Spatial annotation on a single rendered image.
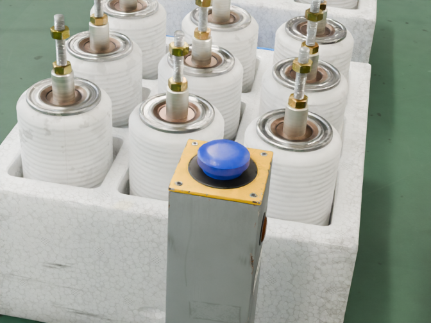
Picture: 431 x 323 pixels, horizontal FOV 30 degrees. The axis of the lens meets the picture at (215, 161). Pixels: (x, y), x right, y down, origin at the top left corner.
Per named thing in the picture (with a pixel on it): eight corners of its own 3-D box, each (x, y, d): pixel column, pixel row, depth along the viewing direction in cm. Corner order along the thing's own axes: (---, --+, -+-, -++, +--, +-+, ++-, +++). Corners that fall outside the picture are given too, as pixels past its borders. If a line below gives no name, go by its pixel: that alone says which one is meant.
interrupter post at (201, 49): (185, 63, 90) (186, 36, 88) (200, 56, 92) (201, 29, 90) (201, 70, 89) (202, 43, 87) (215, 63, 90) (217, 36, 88)
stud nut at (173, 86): (177, 81, 80) (177, 73, 79) (190, 86, 79) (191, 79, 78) (164, 88, 78) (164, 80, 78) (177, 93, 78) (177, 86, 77)
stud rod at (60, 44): (68, 86, 81) (65, 17, 77) (59, 88, 81) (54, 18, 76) (67, 81, 82) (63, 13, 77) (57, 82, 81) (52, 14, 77)
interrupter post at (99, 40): (87, 52, 91) (86, 25, 89) (91, 43, 93) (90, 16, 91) (108, 54, 91) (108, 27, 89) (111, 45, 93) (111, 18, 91)
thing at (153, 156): (169, 213, 96) (172, 81, 86) (232, 249, 91) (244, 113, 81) (111, 252, 90) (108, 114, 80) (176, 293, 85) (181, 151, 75)
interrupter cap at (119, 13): (131, -9, 106) (131, -14, 105) (170, 10, 101) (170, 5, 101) (85, 6, 101) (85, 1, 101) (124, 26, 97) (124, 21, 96)
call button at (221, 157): (251, 163, 63) (254, 141, 62) (244, 192, 60) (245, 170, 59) (202, 156, 64) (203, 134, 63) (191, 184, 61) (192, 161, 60)
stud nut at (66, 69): (72, 74, 80) (72, 66, 79) (55, 76, 79) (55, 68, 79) (68, 65, 81) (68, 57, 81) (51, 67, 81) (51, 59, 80)
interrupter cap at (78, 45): (59, 61, 89) (59, 56, 88) (74, 32, 95) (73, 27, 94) (127, 66, 88) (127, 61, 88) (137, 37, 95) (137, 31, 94)
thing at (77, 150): (124, 252, 90) (122, 114, 80) (37, 269, 87) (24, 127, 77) (103, 202, 97) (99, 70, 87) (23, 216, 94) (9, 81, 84)
